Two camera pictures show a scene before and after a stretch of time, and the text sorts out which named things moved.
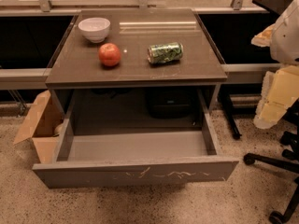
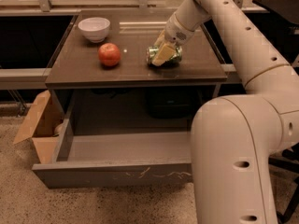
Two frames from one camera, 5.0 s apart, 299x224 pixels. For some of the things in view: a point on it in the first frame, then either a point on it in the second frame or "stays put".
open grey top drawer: x=92 y=158 stays put
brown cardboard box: x=43 y=128 stays put
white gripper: x=286 y=37 to x=176 y=32
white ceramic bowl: x=94 y=28 stays put
